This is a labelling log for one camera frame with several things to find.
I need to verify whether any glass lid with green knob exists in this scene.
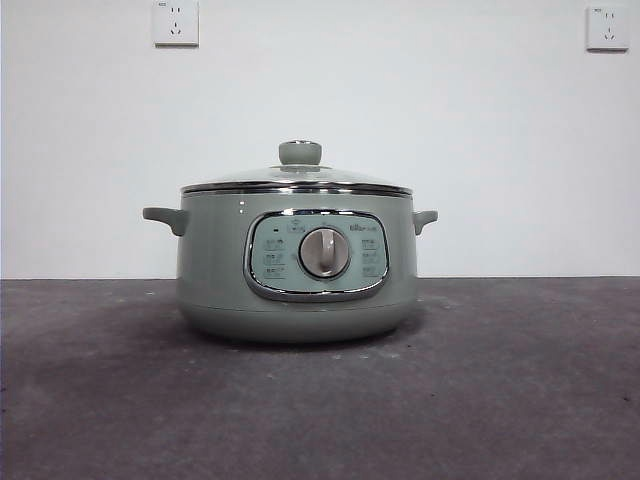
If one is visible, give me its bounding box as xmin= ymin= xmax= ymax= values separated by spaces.
xmin=179 ymin=140 xmax=415 ymax=197

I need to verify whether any sage green electric cooking pot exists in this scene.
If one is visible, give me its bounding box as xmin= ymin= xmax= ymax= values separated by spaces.
xmin=142 ymin=189 xmax=440 ymax=345

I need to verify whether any white wall socket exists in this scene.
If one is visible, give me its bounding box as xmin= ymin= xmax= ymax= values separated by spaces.
xmin=153 ymin=0 xmax=200 ymax=49
xmin=585 ymin=4 xmax=631 ymax=53

